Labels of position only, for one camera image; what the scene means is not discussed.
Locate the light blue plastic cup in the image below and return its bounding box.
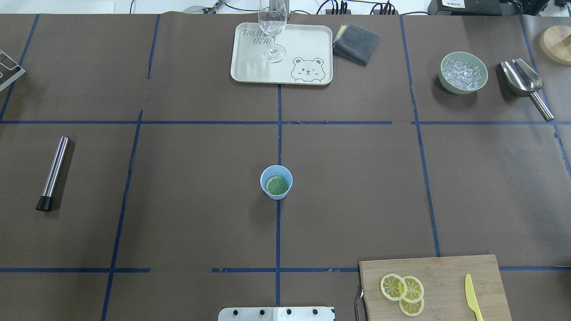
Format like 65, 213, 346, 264
260, 165, 293, 200

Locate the steel muddler with black tip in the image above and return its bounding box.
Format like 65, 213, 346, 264
35, 136, 70, 213

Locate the lemon slice on board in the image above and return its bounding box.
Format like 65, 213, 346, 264
402, 276, 424, 303
398, 298, 425, 317
379, 273, 408, 301

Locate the white cup rack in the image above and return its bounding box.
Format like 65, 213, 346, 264
0, 50, 26, 91

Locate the cream bear tray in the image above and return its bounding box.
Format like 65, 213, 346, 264
230, 23, 334, 86

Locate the grey folded cloth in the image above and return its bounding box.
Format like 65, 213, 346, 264
332, 24, 380, 66

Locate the clear wine glass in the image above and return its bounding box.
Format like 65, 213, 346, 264
258, 0, 288, 63

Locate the green bowl of ice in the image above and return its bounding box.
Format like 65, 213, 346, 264
439, 51, 488, 94

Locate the wooden cutting board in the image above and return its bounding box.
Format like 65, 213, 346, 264
359, 255, 512, 321

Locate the yellow plastic knife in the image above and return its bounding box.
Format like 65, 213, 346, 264
464, 273, 483, 321

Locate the steel ice scoop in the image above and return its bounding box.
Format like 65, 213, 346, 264
499, 58, 554, 122

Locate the wooden mug tree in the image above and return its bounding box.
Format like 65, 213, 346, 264
540, 25, 571, 66

